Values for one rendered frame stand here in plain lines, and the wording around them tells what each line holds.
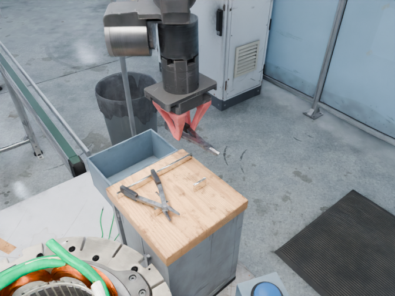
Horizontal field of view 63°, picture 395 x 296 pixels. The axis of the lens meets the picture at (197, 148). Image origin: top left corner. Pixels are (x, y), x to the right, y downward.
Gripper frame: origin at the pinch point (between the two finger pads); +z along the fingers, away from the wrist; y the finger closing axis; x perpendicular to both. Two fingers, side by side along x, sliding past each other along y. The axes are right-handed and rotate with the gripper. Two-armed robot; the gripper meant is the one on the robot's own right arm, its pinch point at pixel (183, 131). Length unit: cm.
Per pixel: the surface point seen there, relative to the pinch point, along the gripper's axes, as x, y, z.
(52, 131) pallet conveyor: -79, 5, 42
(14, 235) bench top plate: -36, 32, 40
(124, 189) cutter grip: -2.9, 11.9, 8.7
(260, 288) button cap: 24.1, 5.0, 13.9
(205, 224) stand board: 10.8, 4.5, 11.8
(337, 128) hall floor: -50, -193, 121
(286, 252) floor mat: -7, -69, 118
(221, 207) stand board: 9.9, -0.2, 11.9
